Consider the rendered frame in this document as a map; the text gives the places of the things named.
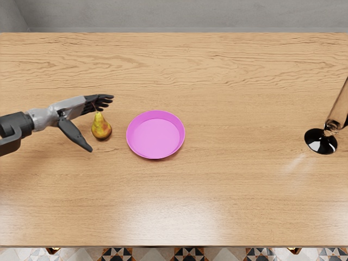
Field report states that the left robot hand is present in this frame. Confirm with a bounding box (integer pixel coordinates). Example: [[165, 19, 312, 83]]
[[26, 94, 115, 153]]

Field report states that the pink plate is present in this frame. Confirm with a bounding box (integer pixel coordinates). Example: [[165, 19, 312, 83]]
[[126, 109, 186, 160]]

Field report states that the yellow-red pear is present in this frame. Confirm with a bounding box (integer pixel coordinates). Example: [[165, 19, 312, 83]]
[[90, 102, 113, 141]]

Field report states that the wine glass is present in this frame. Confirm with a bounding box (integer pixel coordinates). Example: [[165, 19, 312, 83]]
[[303, 77, 348, 156]]

